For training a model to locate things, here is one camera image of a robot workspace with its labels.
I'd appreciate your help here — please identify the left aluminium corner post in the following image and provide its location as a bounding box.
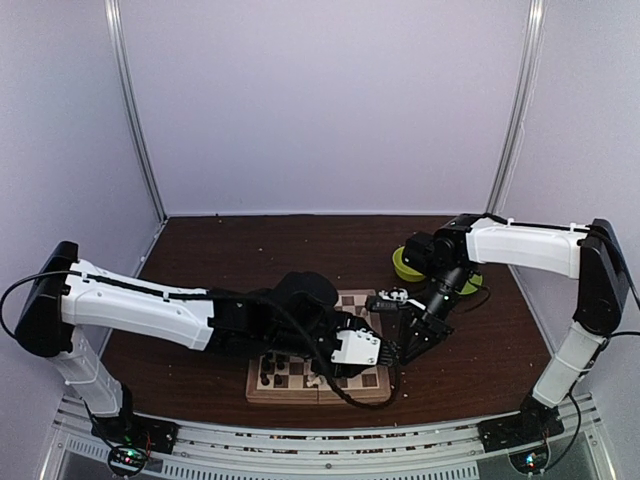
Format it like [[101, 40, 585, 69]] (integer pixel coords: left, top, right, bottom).
[[104, 0, 168, 224]]

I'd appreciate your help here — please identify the right aluminium corner post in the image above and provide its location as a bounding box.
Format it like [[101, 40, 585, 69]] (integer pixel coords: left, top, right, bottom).
[[486, 0, 547, 214]]

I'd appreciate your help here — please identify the wooden chess board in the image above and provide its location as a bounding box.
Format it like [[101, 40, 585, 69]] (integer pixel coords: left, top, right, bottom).
[[245, 289, 392, 405]]

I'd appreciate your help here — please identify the green plastic plate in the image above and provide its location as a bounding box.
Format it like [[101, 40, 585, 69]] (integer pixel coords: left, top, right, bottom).
[[460, 273, 484, 296]]

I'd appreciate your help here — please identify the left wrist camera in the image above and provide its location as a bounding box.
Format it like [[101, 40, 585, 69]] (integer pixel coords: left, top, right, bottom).
[[330, 328, 399, 367]]

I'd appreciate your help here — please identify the aluminium corner post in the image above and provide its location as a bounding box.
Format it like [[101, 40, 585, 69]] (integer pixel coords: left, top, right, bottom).
[[486, 0, 547, 214], [104, 0, 168, 224]]

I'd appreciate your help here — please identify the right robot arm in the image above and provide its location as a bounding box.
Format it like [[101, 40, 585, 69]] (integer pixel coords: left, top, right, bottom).
[[401, 213, 639, 442]]

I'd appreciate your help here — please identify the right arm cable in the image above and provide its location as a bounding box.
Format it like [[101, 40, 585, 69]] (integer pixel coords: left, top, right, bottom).
[[599, 234, 640, 341]]

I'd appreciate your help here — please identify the black chess pieces row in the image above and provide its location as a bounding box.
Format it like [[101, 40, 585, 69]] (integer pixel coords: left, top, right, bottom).
[[258, 352, 289, 388]]

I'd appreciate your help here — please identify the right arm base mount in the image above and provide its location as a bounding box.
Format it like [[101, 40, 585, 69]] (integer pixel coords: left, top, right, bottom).
[[477, 396, 564, 476]]

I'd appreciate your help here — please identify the green plastic bowl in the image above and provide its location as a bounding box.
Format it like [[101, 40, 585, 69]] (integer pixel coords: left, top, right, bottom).
[[392, 246, 425, 283]]

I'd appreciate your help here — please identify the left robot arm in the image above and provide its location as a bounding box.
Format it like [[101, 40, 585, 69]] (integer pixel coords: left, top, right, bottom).
[[13, 241, 395, 444]]

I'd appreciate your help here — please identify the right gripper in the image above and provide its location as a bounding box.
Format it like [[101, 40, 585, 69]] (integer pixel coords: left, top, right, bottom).
[[396, 263, 473, 365]]

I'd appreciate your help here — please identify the aluminium front rail frame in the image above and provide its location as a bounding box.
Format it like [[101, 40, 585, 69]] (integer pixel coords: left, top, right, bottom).
[[42, 392, 604, 480]]

